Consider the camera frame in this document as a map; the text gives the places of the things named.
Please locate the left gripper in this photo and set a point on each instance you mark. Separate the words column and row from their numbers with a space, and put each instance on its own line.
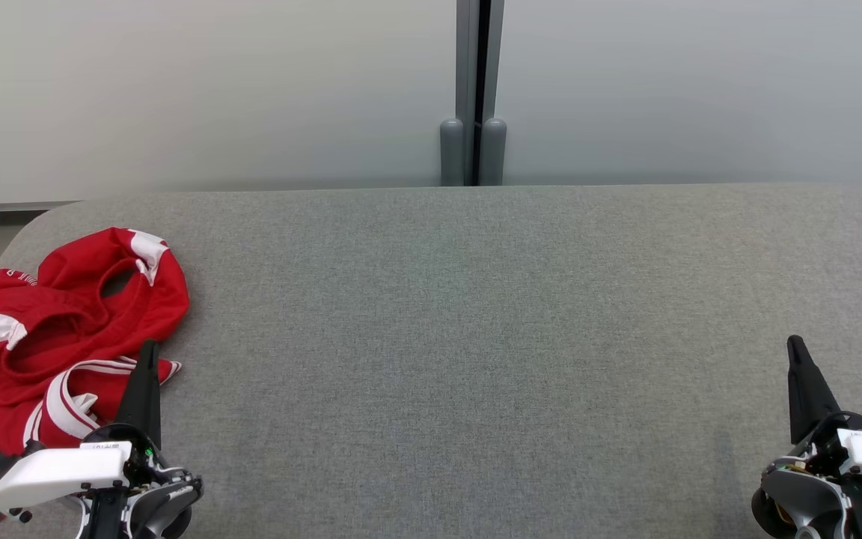
column 57, row 471

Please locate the red white-trimmed shorts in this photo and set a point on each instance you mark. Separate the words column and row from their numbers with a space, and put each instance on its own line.
column 143, row 299

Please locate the grey partition frame post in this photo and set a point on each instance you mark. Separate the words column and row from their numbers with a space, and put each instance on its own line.
column 494, row 150
column 452, row 150

